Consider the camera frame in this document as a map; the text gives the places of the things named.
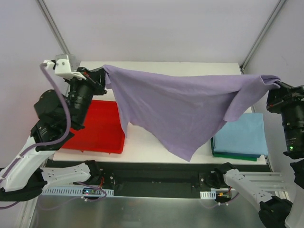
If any lilac t shirt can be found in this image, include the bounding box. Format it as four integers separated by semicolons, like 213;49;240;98
103;65;280;161

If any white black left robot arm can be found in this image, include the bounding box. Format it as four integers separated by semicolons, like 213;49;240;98
0;67;106;203

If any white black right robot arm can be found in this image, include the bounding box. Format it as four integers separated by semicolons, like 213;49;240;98
204;82;304;228

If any red plastic tray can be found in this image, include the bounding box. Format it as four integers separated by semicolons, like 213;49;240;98
63;100;125;154

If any light blue folded t shirt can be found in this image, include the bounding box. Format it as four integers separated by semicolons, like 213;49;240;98
211;113;268;158

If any green folded t shirt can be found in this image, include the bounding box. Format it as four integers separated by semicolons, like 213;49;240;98
210;139;259;162

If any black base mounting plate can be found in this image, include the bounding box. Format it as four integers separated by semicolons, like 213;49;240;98
45;159;228;198

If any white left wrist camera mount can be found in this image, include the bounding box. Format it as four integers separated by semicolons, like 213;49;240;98
43;54;86;80

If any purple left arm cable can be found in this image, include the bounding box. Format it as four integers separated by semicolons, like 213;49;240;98
0;63;108;209

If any right aluminium frame post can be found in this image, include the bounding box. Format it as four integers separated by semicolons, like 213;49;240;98
239;0;288;74

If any aluminium frame post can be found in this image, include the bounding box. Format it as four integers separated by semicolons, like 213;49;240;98
35;0;70;54
239;0;288;74

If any left aluminium frame post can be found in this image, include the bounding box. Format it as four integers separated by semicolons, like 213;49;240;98
35;0;70;54

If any left perforated cable duct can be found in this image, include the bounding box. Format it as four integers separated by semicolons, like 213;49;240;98
42;187;114;197

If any perforated cable duct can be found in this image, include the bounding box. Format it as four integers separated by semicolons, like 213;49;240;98
200;191;217;200
42;187;114;197

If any right perforated cable duct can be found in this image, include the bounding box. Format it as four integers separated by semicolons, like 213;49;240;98
200;191;217;200

